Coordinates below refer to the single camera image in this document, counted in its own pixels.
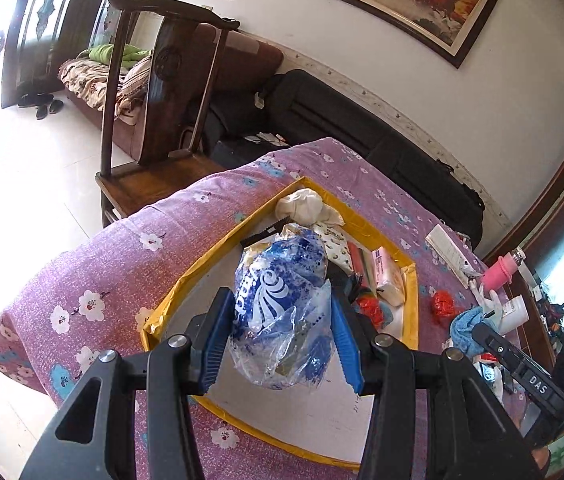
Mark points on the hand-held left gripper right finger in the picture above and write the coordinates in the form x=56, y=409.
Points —
x=347, y=355

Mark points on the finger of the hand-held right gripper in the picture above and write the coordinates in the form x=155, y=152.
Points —
x=494, y=345

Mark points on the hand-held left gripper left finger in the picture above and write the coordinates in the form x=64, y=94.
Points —
x=214, y=345

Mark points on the blue white plastic bag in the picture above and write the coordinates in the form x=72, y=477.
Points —
x=277, y=300

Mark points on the yellow cardboard box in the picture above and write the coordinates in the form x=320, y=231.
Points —
x=272, y=410

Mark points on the white plastic container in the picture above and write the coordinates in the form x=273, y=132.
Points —
x=514, y=314

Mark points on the white knit glove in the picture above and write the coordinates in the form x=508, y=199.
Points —
x=487, y=300

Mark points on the red crumpled plastic bag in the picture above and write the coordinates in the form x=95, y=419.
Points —
x=369, y=310
x=443, y=305

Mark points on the pink knit-sleeved bottle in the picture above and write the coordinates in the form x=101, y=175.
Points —
x=499, y=270

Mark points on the stack of printed papers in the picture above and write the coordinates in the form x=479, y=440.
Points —
x=447, y=252

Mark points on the white dotted pouch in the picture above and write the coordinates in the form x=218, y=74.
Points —
x=334, y=250

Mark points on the purple floral tablecloth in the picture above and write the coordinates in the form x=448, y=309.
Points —
x=111, y=260

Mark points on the white cloth bundle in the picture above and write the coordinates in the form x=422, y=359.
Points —
x=304, y=205

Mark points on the black sofa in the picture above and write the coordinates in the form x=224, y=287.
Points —
x=362, y=135

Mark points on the dark wooden chair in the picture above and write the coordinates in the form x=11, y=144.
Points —
x=161, y=85

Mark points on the black slipper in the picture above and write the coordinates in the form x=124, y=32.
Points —
x=34, y=100
x=49, y=109

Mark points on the patterned brown blanket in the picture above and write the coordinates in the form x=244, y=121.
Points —
x=86, y=80

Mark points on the green cloth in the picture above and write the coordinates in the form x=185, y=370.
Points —
x=106, y=52

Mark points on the dark wooden glass door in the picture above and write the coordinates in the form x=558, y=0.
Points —
x=76, y=10

